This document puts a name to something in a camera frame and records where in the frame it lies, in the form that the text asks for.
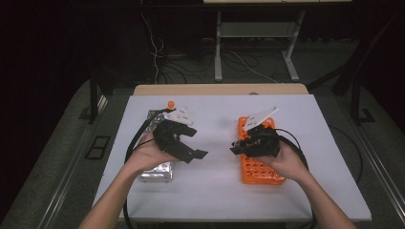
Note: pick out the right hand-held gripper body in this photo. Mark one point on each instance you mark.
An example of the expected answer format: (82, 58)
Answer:
(262, 143)

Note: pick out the grey metal stand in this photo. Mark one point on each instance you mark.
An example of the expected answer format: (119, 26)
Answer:
(254, 29)

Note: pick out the orange-capped test tube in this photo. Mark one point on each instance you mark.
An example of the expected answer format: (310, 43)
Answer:
(171, 104)

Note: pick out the person's left hand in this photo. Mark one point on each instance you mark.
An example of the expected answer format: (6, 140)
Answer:
(146, 157)

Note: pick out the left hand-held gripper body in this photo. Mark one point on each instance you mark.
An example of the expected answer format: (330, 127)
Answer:
(170, 140)

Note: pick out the silver metal test tube rack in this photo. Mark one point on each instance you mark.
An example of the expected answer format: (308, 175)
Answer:
(156, 173)

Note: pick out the orange plastic test tube rack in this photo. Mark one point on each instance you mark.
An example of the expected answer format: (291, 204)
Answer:
(258, 173)

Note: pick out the person's right hand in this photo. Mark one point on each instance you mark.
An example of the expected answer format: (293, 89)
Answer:
(286, 165)

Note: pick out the black stand with diagonal brace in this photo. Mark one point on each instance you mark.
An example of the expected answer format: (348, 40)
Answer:
(356, 95)

